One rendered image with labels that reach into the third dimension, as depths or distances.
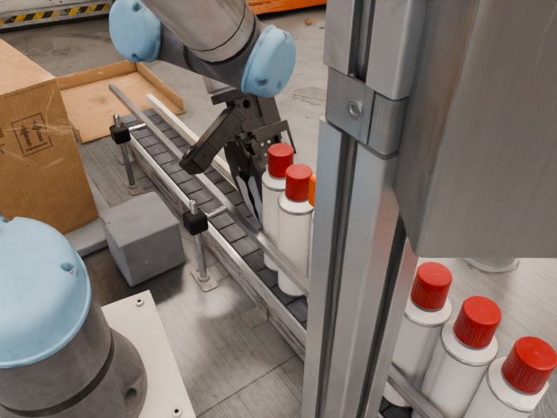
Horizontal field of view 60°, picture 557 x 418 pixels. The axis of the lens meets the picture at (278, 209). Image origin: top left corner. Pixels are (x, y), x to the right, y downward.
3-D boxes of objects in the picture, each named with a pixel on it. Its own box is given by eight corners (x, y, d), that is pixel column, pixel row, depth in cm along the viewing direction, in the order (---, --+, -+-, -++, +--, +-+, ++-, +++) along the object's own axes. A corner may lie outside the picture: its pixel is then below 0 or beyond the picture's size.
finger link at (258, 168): (276, 200, 69) (258, 141, 67) (267, 204, 68) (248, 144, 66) (260, 198, 73) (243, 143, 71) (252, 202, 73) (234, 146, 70)
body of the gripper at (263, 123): (299, 157, 71) (275, 76, 69) (249, 177, 68) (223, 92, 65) (273, 158, 78) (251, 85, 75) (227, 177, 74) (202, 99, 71)
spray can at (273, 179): (303, 265, 74) (309, 153, 61) (273, 279, 72) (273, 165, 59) (286, 245, 78) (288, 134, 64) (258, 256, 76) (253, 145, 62)
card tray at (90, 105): (185, 112, 121) (182, 98, 119) (81, 144, 110) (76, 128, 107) (138, 70, 140) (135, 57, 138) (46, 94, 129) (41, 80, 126)
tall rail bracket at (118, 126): (162, 181, 99) (148, 109, 89) (128, 193, 96) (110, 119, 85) (156, 173, 101) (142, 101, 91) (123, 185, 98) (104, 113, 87)
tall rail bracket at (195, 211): (239, 269, 80) (233, 191, 70) (200, 288, 77) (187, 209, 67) (229, 258, 82) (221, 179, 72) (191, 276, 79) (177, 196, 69)
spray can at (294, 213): (319, 291, 70) (328, 177, 57) (287, 303, 69) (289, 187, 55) (302, 267, 74) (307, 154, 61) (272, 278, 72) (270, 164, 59)
